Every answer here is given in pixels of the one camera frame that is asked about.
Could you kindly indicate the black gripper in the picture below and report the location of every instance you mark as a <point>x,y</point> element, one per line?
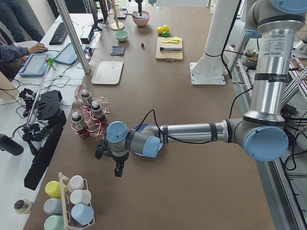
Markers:
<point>139,5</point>
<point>119,159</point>

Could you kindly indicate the blue plate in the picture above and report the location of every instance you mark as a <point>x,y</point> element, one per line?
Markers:
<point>146,141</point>

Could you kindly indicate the person hand on mouse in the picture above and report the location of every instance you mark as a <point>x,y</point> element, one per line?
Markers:
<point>37,48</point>

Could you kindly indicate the metal ice scoop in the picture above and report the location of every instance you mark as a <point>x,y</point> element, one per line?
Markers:
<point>135,14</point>

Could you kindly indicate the pink bowl with ice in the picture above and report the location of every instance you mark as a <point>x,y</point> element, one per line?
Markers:
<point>140,19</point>

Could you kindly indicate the wooden mug tree stand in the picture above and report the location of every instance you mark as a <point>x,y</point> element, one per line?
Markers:
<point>116,26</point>

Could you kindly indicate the yellow lemon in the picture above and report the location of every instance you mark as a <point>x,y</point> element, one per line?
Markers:
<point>166,28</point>
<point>160,30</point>

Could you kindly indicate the green bowl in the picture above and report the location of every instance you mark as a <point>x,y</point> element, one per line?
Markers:
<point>122,35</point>

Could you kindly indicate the green lime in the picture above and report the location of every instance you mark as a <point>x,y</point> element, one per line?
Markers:
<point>165,34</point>

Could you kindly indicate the pink cup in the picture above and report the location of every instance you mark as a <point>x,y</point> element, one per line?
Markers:
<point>75,183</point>

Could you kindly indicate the white cup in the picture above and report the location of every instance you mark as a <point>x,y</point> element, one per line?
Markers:
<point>81,197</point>

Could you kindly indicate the lemon slices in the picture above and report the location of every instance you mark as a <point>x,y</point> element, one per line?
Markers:
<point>171,40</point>

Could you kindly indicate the dark grey folded cloth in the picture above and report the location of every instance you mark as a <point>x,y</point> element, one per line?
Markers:
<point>118,50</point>

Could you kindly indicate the blue cup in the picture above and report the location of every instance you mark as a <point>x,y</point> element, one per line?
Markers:
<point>82,213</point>

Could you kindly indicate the dark sauce bottle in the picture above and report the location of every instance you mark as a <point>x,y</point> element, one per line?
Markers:
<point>96,110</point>
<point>78,121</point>
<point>86,97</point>

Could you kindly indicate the wooden cutting board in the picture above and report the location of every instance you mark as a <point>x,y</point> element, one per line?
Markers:
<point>168,55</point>

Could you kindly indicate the yellow cup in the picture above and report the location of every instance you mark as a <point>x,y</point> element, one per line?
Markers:
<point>52,189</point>

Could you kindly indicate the beige rectangular tray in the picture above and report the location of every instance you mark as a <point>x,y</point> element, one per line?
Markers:
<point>107,72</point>

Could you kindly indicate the grey cup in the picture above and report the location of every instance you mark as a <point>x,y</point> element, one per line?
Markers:
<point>53,206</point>

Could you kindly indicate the mint green cup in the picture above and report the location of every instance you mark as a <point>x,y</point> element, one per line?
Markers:
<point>54,222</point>

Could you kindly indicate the black keyboard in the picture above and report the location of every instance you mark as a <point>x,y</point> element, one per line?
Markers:
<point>59,35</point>

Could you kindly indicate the blue teach pendant tablet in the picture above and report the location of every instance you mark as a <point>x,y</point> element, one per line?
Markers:
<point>35,65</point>
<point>67,56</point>

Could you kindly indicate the black water bottle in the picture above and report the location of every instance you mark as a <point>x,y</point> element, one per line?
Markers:
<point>10,146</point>

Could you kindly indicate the black handled knife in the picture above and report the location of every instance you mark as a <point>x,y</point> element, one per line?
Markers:
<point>171,48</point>

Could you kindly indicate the copper wire bottle rack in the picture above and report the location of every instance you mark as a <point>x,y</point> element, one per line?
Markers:
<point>94,127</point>

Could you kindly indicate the aluminium frame post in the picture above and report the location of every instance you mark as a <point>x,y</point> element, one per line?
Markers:
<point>64,13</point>

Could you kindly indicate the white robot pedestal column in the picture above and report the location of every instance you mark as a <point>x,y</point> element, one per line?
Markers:
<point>210,68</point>

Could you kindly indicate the green handled grabber stick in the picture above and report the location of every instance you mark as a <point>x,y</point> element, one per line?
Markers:
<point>49,64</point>

